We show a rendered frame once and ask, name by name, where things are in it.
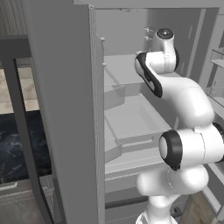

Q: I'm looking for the grey fridge body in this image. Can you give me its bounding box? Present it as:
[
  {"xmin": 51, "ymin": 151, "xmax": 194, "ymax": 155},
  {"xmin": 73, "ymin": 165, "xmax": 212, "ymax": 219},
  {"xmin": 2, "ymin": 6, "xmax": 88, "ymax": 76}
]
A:
[{"xmin": 20, "ymin": 0, "xmax": 224, "ymax": 224}]

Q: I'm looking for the grey fridge door with shelves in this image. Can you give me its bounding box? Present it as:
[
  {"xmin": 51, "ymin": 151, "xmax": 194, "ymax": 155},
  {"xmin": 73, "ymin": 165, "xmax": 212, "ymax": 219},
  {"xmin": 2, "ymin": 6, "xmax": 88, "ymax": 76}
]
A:
[{"xmin": 199, "ymin": 8, "xmax": 224, "ymax": 224}]

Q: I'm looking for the grey freezer drawer front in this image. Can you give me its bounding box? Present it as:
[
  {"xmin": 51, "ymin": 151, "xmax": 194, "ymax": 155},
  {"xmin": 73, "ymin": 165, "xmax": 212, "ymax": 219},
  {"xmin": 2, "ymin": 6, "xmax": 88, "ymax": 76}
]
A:
[{"xmin": 104, "ymin": 163, "xmax": 165, "ymax": 224}]

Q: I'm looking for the grey shallow fridge drawer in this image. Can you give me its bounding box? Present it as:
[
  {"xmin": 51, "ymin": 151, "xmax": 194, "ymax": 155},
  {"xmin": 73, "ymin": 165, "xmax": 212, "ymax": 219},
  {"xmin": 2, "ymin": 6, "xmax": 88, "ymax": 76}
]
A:
[{"xmin": 103, "ymin": 53, "xmax": 165, "ymax": 110}]

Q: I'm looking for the silver drawer handle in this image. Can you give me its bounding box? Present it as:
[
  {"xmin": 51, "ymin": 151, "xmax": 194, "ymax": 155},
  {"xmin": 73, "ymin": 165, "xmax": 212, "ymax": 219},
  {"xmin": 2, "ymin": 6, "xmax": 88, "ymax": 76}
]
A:
[{"xmin": 0, "ymin": 181, "xmax": 18, "ymax": 192}]

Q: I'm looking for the dark grey fridge door frame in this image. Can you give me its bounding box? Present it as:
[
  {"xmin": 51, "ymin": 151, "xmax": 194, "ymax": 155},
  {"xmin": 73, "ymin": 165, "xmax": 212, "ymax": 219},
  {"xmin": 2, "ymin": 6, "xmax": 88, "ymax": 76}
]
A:
[{"xmin": 0, "ymin": 34, "xmax": 56, "ymax": 224}]

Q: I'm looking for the grey base cupboard drawer front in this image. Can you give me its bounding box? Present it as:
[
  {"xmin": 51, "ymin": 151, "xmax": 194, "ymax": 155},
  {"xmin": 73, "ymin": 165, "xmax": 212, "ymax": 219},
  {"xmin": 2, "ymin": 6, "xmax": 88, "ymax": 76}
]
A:
[{"xmin": 0, "ymin": 174, "xmax": 56, "ymax": 224}]

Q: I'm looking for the grey wide fridge drawer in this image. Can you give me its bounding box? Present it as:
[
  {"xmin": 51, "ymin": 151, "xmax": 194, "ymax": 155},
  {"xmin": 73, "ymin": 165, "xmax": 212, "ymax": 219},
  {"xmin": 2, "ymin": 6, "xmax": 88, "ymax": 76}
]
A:
[{"xmin": 103, "ymin": 93, "xmax": 173, "ymax": 163}]

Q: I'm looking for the grey ribbed wall cupboard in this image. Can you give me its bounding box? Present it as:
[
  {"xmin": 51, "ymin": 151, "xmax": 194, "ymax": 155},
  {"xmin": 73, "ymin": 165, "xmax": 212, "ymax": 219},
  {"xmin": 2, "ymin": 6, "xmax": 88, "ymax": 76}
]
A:
[{"xmin": 0, "ymin": 0, "xmax": 29, "ymax": 37}]

